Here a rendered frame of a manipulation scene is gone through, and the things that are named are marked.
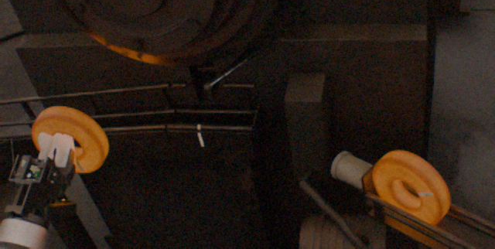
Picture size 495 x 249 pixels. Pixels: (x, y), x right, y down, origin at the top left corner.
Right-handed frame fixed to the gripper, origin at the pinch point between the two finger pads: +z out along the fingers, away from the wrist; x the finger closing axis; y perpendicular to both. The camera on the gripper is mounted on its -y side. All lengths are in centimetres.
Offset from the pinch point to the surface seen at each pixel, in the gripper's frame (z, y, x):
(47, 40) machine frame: 28.2, -4.5, 18.7
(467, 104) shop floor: 80, -112, -90
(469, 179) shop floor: 41, -101, -88
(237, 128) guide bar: 12.0, -17.4, -28.9
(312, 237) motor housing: -6, -32, -45
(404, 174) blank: -2, -9, -64
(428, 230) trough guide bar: -9, -17, -68
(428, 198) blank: -5, -11, -68
